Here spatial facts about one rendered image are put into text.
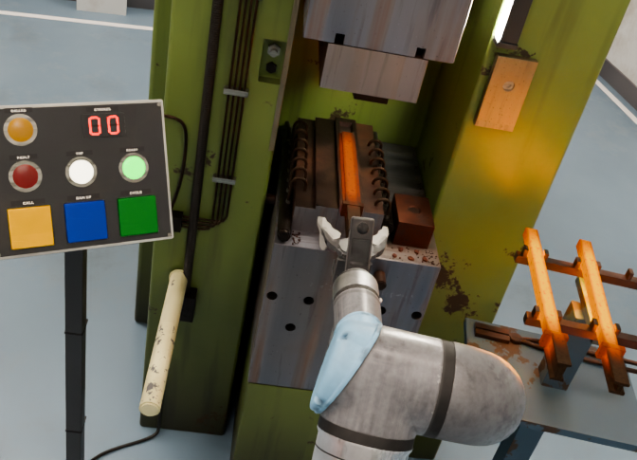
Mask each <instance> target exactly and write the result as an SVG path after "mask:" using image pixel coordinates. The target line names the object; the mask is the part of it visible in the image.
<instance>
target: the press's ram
mask: <svg viewBox="0 0 637 460"><path fill-rule="evenodd" d="M472 1H473V0H304V9H303V37H304V38H307V39H313V40H319V41H323V42H329V43H334V42H335V38H336V33H339V34H342V41H343V44H344V45H345V46H356V47H361V48H367V49H372V50H377V51H383V52H389V53H393V54H399V55H405V56H410V57H415V53H416V50H417V47H420V49H421V52H422V56H423V59H427V60H432V61H437V62H443V63H448V64H453V63H454V60H455V57H456V53H457V50H458V47H459V44H460V41H461V38H462V35H463V32H464V26H465V23H466V20H467V16H468V13H469V11H470V8H471V4H472Z"/></svg>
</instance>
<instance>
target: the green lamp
mask: <svg viewBox="0 0 637 460"><path fill-rule="evenodd" d="M122 170H123V172H124V174H125V175H126V176H127V177H129V178H132V179H137V178H140V177H141V176H143V174H144V172H145V164H144V162H143V160H142V159H141V158H139V157H137V156H130V157H128V158H127V159H126V160H125V161H124V163H123V166H122Z"/></svg>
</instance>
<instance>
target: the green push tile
mask: <svg viewBox="0 0 637 460"><path fill-rule="evenodd" d="M117 202H118V222H119V233H120V236H122V237H124V236H132V235H140V234H148V233H156V232H158V222H157V210H156V199H155V195H143V196H134V197H123V198H117Z"/></svg>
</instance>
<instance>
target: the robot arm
mask: <svg viewBox="0 0 637 460"><path fill-rule="evenodd" d="M317 223H318V229H319V246H320V248H321V249H322V250H326V249H327V248H328V249H330V250H332V251H335V252H336V253H337V255H338V257H337V262H336V259H334V262H333V265H332V280H333V309H334V324H333V328H332V332H331V336H330V339H329V342H328V346H327V349H326V353H325V357H324V361H323V363H322V365H321V367H320V371H319V374H318V379H317V382H316V385H315V388H314V391H313V393H312V397H311V401H310V409H311V410H312V411H314V412H315V413H316V414H319V419H318V425H317V427H318V436H317V440H316V445H315V448H314V452H313V457H312V460H408V459H409V454H410V453H411V452H412V448H413V444H414V439H415V436H416V435H421V436H424V437H429V438H433V439H434V438H435V439H439V440H444V441H448V442H453V443H458V444H464V445H469V446H489V445H493V444H496V443H500V442H501V441H502V440H504V439H506V438H507V437H509V436H510V435H511V434H512V433H513V432H514V431H515V430H516V429H517V427H518V426H519V424H520V421H521V419H522V418H523V415H524V411H525V407H526V396H525V390H524V386H523V384H522V381H521V378H520V377H519V375H518V373H517V371H516V370H515V369H514V368H513V367H512V366H511V365H510V364H509V363H508V362H507V361H505V360H504V359H502V358H501V357H499V356H497V355H495V354H493V353H490V352H488V351H485V350H482V349H480V348H477V347H474V346H470V345H466V344H463V343H459V342H456V341H448V340H442V339H438V338H433V337H430V336H426V335H421V334H417V333H413V332H409V331H405V330H401V329H396V328H392V327H388V326H385V325H383V324H382V315H381V306H380V304H381V303H382V299H381V298H379V291H378V283H377V281H376V279H375V278H374V276H372V275H371V274H370V271H371V267H372V262H371V260H373V258H376V257H379V256H380V255H381V254H382V253H383V251H384V249H385V246H386V243H387V239H388V235H389V229H388V227H384V226H383V227H382V229H381V230H379V231H378V233H377V235H373V229H374V219H372V218H368V217H359V216H352V217H351V222H350V230H349V238H344V239H341V240H340V241H339V239H340V235H341V233H340V232H339V231H338V230H335V229H333V228H332V226H331V224H330V223H328V222H327V221H326V218H325V217H320V216H319V217H318V222H317ZM336 276H337V278H336Z"/></svg>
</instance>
